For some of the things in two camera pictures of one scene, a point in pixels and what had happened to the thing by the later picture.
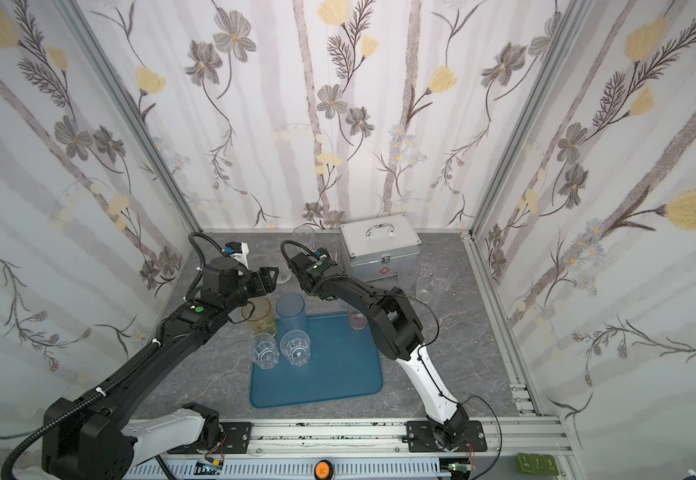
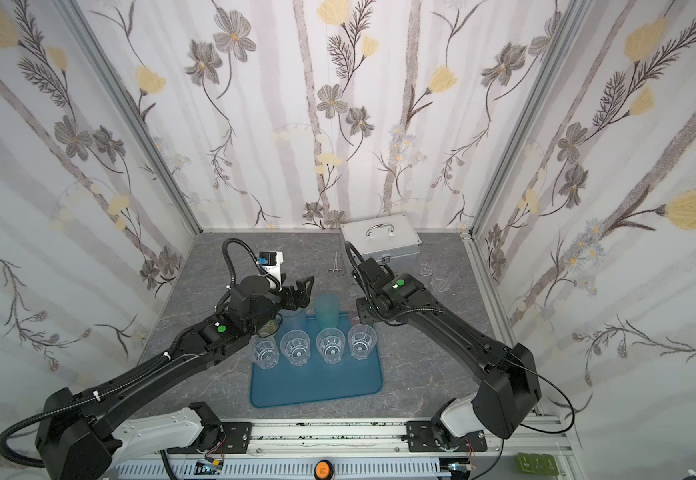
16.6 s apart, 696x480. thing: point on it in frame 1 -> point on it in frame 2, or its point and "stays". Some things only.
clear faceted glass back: x=426 y=264 -> x=362 y=339
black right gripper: x=299 y=271 -> x=362 y=271
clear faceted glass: x=296 y=347 stays
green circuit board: x=536 y=463 stays
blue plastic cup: x=291 y=311 stays
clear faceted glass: x=305 y=236 -> x=330 y=343
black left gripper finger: x=267 y=281 -> x=294 y=298
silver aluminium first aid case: x=374 y=247 stays
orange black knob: x=323 y=470 stays
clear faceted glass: x=264 y=350 stays
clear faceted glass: x=445 y=274 stays
